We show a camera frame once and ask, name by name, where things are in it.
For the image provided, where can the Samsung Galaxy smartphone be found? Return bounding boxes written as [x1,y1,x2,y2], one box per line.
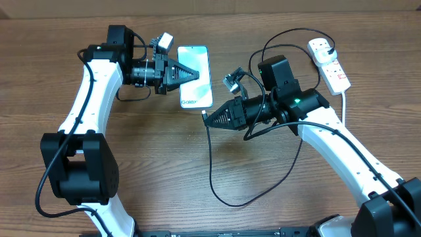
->
[178,45,213,109]

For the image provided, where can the black USB charging cable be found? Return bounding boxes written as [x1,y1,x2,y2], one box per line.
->
[201,28,336,208]

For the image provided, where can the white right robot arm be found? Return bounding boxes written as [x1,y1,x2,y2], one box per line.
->
[203,55,420,236]

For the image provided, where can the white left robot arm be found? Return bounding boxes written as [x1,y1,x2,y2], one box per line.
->
[40,25,199,236]

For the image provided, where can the white charger plug adapter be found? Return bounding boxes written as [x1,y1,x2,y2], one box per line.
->
[312,47,337,67]

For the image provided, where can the white power strip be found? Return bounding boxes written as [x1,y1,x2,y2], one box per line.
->
[307,38,351,95]

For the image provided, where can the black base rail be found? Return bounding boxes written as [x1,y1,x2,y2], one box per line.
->
[134,226,311,237]

